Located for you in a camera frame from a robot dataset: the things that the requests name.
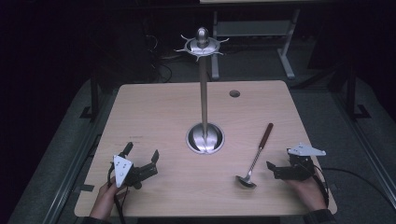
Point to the person's left hand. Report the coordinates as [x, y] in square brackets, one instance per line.
[104, 199]

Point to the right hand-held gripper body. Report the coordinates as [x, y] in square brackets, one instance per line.
[295, 172]

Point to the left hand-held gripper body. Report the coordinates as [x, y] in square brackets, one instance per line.
[122, 169]

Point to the metal utensil rack stand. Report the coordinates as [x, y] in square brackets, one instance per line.
[204, 102]

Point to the black metal stand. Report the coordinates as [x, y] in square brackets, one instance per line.
[351, 93]
[94, 96]

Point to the black tape strip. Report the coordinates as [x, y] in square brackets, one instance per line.
[85, 188]

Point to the person's right hand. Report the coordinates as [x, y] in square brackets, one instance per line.
[306, 191]

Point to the white desk frame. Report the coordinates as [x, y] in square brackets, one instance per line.
[288, 59]

